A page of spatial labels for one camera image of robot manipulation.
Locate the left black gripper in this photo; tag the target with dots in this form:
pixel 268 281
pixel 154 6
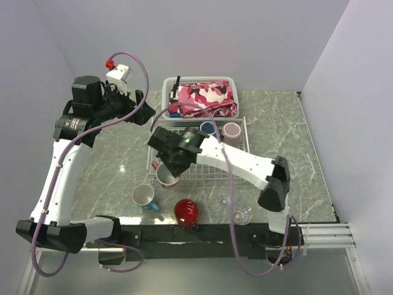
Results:
pixel 129 104

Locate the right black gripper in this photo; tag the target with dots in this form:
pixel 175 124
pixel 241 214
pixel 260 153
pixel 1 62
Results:
pixel 177 171

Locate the salmon pink mug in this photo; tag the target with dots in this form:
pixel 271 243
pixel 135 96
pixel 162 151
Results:
pixel 164 176

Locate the dark blue mug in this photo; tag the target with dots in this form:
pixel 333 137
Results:
pixel 208 128

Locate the mauve purple mug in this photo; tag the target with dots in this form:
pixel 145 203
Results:
pixel 231 134

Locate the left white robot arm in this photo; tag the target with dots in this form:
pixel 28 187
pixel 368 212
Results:
pixel 94 105

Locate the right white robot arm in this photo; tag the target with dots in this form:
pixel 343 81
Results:
pixel 271 176

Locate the black item in basket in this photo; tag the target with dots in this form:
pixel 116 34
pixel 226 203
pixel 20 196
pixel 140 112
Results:
pixel 173 93

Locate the light blue mug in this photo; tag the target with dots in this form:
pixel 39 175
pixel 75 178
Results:
pixel 143 196

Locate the red mug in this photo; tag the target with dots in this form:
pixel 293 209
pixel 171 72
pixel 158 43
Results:
pixel 186 213

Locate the pink camouflage cloth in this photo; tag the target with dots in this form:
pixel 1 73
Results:
pixel 214 98

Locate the clear glass cup far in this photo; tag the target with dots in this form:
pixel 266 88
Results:
pixel 227 200

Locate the clear glass cup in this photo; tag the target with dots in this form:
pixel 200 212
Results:
pixel 242 215
pixel 227 200

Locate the clear glass cup near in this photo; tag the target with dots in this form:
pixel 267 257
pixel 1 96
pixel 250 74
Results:
pixel 242 215

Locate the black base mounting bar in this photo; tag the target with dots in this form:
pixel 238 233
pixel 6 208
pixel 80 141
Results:
pixel 205 241

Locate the white wire dish rack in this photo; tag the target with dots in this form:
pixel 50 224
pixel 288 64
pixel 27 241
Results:
pixel 215 166

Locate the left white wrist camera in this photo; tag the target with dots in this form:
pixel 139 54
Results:
pixel 119 76

